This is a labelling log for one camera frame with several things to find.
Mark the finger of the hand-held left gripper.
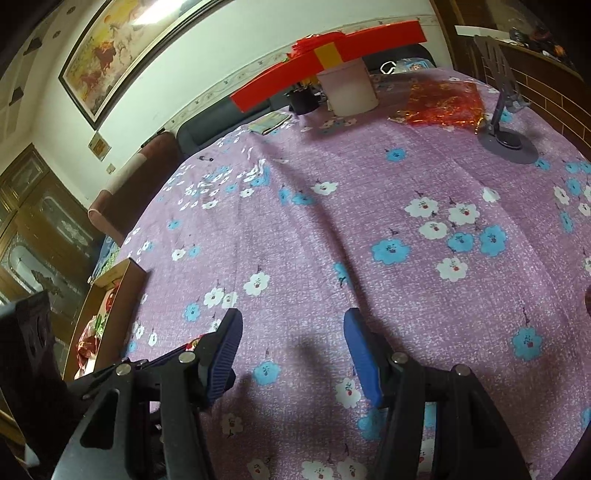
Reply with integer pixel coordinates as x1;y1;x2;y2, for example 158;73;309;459
134;344;201;368

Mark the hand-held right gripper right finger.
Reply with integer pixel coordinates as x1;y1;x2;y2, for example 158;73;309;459
344;307;532;480

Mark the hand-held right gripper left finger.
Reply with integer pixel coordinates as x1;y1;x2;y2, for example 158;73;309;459
55;308;244;480

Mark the shallow cardboard box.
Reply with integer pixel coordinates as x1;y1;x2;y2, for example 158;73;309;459
62;257;147;382

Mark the blue green floral cushion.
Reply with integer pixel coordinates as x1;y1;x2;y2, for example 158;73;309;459
90;235;121;283

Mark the wooden glass-door cabinet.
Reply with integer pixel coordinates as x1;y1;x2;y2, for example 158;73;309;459
0;143;105;319

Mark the purple floral sheet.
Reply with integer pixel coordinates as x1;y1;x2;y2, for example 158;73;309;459
88;65;591;480

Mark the brown armchair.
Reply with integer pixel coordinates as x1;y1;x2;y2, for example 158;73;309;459
89;133;184;236

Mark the colourful booklet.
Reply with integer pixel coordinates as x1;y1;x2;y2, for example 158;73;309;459
249;113;294;136

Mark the grey phone stand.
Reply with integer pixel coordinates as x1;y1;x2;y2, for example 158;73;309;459
473;36;539;165

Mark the black container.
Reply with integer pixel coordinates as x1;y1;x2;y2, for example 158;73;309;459
286;85;321;115

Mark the red foil bag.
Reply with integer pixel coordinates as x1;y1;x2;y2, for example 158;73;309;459
388;79;484;131

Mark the pale pink cylinder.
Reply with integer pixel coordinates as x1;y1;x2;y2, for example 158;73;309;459
318;62;378;117

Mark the framed painting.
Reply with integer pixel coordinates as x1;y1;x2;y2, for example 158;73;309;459
58;0;236;131

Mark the long red box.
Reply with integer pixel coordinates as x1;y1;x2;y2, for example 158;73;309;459
230;19;428;114

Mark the brick-front counter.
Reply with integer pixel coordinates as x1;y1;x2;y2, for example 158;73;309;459
455;0;591;153

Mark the yellow wall plaque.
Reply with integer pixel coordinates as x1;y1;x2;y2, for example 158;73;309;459
89;131;112;161

